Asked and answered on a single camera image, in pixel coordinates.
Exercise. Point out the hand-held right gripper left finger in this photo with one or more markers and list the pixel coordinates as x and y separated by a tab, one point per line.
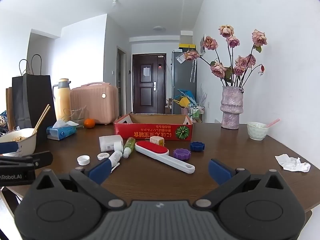
100	170

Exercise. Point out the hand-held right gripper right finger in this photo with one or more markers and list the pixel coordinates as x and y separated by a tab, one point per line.
220	171

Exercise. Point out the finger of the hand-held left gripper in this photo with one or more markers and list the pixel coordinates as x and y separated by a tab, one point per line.
37	159
7	147

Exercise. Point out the small white bottle cap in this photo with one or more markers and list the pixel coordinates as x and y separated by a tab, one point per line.
102	156

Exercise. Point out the scalloped white bottle cap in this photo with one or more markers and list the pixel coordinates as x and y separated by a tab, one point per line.
83	160

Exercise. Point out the white labelled bottle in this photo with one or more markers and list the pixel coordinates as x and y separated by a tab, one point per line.
115	157

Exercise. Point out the translucent white plastic box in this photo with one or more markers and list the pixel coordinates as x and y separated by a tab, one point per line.
107	141

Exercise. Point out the small white jar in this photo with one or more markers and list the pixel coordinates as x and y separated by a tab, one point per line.
118	145

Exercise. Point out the blue bottle cap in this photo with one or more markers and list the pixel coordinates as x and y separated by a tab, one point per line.
197	146

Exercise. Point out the small green bottle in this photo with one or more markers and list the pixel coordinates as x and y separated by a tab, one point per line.
130	143

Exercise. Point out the purple bottle cap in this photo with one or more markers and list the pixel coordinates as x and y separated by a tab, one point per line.
182	153

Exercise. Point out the red and white lint brush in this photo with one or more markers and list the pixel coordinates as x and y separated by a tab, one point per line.
153	148

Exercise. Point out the red cardboard box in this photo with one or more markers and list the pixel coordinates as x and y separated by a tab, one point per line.
150	133

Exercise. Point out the cream cube plug adapter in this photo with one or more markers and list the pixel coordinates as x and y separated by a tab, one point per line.
156	140

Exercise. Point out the white enamel noodle bowl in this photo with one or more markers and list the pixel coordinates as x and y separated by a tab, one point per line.
23	143

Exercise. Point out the blue tissue pack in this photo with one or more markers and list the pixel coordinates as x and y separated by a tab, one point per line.
61	131

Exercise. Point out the brown paper bag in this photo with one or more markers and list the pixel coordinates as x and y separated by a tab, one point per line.
9	110

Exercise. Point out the wooden chopstick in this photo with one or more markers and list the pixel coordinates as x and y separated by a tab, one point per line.
40	118
43	119

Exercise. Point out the orange fruit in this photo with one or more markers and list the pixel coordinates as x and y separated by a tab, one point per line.
89	123

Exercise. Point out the black paper bag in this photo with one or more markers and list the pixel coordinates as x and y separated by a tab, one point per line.
35	100

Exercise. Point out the white cup with pink spoon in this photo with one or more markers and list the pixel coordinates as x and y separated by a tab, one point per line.
257	131

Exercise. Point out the clear glass pitcher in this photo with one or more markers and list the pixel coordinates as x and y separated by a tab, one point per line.
77	116

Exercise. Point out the metal storage cart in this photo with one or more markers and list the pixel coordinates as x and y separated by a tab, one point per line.
197	113

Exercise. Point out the yellow thermos jug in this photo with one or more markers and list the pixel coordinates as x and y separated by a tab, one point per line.
62	100

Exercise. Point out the pink textured ceramic vase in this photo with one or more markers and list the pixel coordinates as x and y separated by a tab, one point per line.
231	107

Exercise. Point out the pink hard-shell suitcase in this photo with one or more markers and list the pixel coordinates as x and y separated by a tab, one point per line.
95	102

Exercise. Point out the pink bucket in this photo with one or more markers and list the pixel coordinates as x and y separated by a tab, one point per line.
184	110

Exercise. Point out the crumpled white paper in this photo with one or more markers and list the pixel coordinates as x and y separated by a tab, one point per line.
291	162

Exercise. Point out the pink spoon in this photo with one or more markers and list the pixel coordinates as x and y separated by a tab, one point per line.
273	122

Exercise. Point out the purple pampas grass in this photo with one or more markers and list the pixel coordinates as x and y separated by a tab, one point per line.
202	96

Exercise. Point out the cardboard boxes by door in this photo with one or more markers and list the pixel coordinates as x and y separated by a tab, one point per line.
169	106

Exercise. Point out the grey interior door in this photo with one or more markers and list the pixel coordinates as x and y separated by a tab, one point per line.
121	85

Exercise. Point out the dark brown entrance door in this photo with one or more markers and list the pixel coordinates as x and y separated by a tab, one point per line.
148	92

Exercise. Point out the grey refrigerator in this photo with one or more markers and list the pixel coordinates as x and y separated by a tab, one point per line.
182	77

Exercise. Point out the clear folded umbrella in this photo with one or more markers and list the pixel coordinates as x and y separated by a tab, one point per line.
193	71

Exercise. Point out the paper sheet on refrigerator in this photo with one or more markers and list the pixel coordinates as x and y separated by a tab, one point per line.
180	58

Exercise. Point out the yellow and black box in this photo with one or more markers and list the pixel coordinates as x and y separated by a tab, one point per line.
187	46

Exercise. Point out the bunch of dried roses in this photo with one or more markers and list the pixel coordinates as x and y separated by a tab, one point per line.
233	41

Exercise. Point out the beige cardboard box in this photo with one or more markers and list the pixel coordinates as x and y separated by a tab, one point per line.
187	37

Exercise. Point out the round ceiling lamp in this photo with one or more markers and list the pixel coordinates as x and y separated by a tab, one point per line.
159	28

